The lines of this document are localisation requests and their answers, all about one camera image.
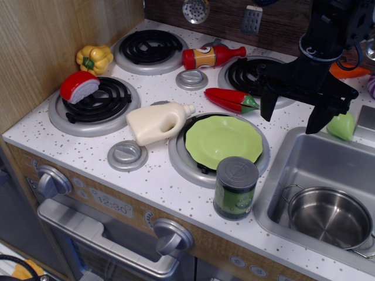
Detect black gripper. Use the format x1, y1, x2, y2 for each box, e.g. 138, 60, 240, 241
257, 57, 359, 134

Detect red white toy sushi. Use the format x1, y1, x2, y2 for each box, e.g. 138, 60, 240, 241
60, 71, 100, 104

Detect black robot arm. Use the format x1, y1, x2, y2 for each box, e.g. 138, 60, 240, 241
257, 1, 374, 134

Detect light green plate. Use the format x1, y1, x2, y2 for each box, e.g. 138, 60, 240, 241
185, 115, 263, 170

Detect light green toy pear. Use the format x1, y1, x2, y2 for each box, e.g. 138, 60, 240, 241
326, 112, 355, 141

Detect orange toy carrot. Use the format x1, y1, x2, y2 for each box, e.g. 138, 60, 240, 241
329, 63, 371, 79

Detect silver sink basin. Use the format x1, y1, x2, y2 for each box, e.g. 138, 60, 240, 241
254, 127, 374, 275

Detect back right stove burner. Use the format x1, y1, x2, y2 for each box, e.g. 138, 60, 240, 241
217, 56, 284, 105

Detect stove burner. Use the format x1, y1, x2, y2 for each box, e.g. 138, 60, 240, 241
49, 77, 141, 138
114, 30, 188, 76
168, 113, 270, 189
217, 56, 284, 105

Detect red toy chili pepper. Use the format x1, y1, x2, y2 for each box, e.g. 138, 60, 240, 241
204, 88, 260, 114

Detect purple toy onion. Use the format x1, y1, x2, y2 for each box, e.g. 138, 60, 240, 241
367, 73, 375, 99

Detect green labelled toy can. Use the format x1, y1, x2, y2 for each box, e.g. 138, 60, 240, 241
213, 156, 259, 220

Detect hanging metal spatula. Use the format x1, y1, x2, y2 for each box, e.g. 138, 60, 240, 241
240, 5, 263, 35

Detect silver faucet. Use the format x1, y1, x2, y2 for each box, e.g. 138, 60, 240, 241
365, 36, 375, 61

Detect red toy ketchup bottle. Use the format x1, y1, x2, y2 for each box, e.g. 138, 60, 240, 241
182, 46, 247, 70

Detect upper grey stovetop knob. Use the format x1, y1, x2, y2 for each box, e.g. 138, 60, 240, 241
175, 70, 208, 91

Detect grey stovetop knob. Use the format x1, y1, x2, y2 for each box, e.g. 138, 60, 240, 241
175, 70, 208, 91
107, 140, 148, 172

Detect steel pot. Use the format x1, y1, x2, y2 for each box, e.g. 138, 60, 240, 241
281, 184, 374, 259

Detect front right stove burner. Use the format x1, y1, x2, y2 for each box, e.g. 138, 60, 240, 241
168, 113, 270, 189

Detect hanging metal strainer spoon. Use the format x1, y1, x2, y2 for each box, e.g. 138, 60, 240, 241
182, 0, 210, 24

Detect cream toy detergent bottle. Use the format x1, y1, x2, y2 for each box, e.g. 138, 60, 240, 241
126, 102, 196, 146

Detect back left stove burner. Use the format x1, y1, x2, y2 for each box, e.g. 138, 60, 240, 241
114, 30, 188, 76

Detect lower grey stovetop knob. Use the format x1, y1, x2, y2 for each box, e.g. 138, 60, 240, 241
107, 140, 148, 172

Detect right grey oven knob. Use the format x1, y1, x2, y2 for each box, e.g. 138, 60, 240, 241
154, 218, 194, 255

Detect grey oven knob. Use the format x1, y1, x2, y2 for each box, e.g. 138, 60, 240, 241
154, 218, 194, 255
36, 165, 73, 199

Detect front left stove burner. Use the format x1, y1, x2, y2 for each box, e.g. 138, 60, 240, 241
49, 77, 141, 138

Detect oven clock display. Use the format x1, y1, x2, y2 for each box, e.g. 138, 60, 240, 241
89, 187, 134, 218

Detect yellow toy bell pepper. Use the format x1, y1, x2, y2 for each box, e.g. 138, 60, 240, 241
76, 45, 114, 76

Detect left grey oven knob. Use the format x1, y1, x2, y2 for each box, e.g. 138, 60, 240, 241
36, 165, 73, 199

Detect yellow object on floor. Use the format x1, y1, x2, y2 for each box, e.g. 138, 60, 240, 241
11, 260, 44, 280

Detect grey oven door handle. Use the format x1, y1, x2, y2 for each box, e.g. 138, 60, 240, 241
37, 200, 179, 280

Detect black cable on floor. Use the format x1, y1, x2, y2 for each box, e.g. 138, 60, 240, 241
0, 253, 45, 277

